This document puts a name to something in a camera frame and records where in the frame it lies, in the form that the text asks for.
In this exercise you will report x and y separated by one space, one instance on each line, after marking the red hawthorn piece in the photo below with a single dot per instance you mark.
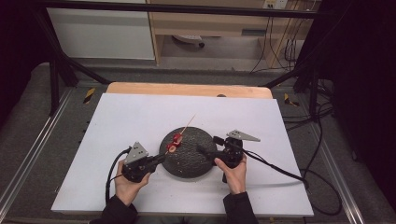
177 137
170 145
172 149

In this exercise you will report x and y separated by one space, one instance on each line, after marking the white power strip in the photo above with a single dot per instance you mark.
275 3

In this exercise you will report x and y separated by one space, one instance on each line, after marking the thin bamboo skewer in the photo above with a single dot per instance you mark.
188 123

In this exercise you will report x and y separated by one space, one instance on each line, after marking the aluminium rail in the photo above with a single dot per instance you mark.
334 165
34 143

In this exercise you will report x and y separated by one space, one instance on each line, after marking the black metal frame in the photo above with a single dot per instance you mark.
174 8

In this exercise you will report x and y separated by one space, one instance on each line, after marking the white board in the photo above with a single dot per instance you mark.
130 124

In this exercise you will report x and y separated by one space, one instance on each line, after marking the light wooden desk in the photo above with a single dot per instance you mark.
211 23

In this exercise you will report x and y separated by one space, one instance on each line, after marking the person's left hand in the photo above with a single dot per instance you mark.
127 186

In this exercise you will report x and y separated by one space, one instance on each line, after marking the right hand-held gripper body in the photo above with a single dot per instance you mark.
232 152

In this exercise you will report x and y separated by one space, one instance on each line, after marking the round black textured plate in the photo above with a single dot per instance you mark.
190 158

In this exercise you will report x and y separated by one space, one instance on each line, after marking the person's right hand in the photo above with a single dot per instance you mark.
235 179

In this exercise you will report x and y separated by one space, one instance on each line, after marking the white cabinet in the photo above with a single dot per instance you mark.
102 34

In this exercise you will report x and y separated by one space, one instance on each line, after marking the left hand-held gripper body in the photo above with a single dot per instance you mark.
137 165

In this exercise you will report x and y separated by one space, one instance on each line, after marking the grey chair base with caster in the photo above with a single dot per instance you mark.
188 39

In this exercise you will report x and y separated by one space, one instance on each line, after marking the wooden table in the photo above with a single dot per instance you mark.
186 89

